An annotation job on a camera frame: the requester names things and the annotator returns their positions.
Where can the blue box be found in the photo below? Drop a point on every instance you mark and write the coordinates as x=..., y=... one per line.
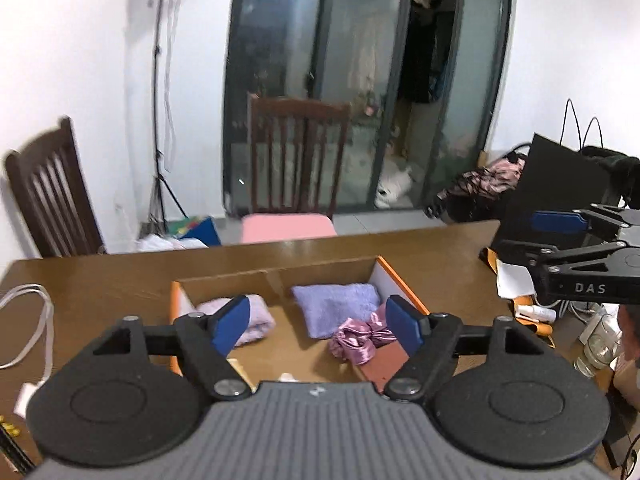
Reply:
x=200, y=230

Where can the studio light on stand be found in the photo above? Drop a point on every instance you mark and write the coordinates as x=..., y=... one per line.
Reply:
x=162, y=110

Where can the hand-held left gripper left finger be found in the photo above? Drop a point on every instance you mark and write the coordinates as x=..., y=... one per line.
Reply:
x=230, y=325

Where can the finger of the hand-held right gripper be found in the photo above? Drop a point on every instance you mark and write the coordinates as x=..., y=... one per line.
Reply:
x=540, y=255
x=555, y=222

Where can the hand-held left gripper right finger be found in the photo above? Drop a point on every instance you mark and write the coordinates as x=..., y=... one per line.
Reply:
x=402, y=327

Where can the pink satin scrunchie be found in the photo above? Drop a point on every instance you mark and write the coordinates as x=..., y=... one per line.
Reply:
x=355, y=342

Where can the white plush slippers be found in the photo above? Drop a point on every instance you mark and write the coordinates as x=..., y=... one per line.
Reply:
x=395, y=187

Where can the purple towel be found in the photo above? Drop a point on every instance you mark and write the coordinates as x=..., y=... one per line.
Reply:
x=332, y=307

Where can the lavender towel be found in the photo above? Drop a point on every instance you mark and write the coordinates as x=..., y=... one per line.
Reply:
x=257, y=317

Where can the dark wooden chair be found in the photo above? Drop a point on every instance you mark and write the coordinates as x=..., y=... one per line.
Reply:
x=295, y=160
x=55, y=195

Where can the orange cardboard box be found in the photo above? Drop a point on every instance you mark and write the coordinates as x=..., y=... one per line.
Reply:
x=280, y=272

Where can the pink seat cushion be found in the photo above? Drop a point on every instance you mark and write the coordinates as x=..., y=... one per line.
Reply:
x=287, y=227

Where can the clear glass mug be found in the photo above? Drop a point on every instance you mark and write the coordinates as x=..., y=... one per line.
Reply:
x=597, y=350

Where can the black cloth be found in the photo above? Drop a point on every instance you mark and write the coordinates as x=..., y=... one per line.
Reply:
x=612, y=170

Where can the white cloth bundle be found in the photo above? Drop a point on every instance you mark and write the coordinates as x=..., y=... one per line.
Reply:
x=167, y=243

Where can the black paper bag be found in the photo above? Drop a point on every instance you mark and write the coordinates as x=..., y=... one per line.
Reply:
x=550, y=195

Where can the person's right hand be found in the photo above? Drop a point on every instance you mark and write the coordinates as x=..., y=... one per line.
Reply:
x=631, y=330

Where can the sliding glass door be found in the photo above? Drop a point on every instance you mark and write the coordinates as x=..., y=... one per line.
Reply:
x=350, y=60

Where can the pink patterned bag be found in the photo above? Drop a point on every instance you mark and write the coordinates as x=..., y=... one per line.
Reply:
x=485, y=182

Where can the white tube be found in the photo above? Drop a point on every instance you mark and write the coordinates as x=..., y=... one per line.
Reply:
x=537, y=314

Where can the dried petal crumbs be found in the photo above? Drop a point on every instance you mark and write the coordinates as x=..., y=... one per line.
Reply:
x=9, y=425

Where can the white paper sheet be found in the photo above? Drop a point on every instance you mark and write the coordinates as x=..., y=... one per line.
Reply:
x=515, y=280

